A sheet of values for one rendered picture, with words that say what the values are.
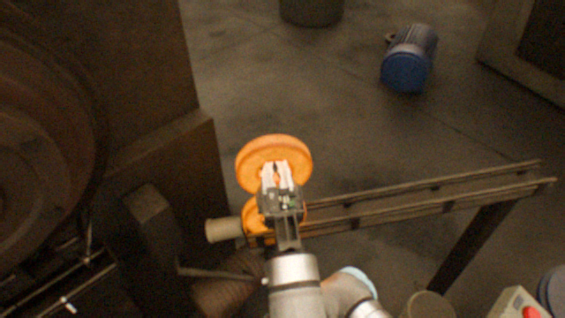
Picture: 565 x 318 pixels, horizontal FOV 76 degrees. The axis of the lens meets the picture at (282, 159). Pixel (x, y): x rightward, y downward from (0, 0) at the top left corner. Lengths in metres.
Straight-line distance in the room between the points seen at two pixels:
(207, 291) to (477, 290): 1.16
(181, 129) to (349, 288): 0.53
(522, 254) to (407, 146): 0.77
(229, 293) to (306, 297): 0.46
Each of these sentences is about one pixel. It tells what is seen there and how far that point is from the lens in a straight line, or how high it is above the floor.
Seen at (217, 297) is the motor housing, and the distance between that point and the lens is 1.03.
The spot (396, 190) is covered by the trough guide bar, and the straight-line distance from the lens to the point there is 1.02.
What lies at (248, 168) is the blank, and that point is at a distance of 0.72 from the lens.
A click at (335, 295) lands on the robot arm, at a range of 0.74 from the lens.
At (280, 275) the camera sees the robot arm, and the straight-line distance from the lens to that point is 0.61.
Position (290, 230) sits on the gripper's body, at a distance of 0.63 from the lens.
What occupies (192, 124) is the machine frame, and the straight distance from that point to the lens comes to 0.92.
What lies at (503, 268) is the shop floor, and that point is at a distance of 1.89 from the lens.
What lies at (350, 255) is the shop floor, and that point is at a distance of 1.69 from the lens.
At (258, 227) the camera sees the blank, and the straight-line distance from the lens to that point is 0.93.
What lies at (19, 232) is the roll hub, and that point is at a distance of 0.64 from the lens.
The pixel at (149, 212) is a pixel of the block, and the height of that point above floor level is 0.80.
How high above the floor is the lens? 1.46
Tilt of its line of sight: 47 degrees down
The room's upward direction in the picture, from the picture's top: straight up
